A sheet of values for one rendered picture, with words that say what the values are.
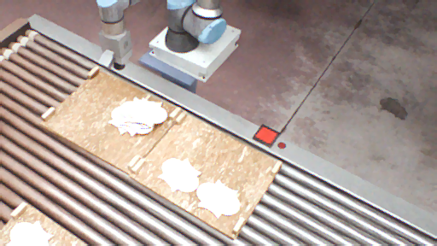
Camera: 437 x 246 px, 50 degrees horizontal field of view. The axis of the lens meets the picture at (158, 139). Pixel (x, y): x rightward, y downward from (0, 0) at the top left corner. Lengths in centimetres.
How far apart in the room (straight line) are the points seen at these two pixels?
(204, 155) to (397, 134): 186
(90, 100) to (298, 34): 227
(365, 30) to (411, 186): 142
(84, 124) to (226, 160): 54
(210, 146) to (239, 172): 14
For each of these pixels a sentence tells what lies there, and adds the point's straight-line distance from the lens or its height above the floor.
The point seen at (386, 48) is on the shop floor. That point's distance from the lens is 390.
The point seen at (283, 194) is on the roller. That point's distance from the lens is 164.
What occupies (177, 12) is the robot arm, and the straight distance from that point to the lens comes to 189.
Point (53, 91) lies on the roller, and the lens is 191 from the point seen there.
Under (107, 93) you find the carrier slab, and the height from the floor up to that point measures 94.
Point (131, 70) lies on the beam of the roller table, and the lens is 196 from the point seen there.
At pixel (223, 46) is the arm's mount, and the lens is 204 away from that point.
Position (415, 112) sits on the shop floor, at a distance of 349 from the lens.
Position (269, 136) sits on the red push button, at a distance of 176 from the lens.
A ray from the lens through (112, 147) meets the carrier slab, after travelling 167.
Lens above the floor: 226
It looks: 52 degrees down
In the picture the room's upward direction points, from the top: 1 degrees clockwise
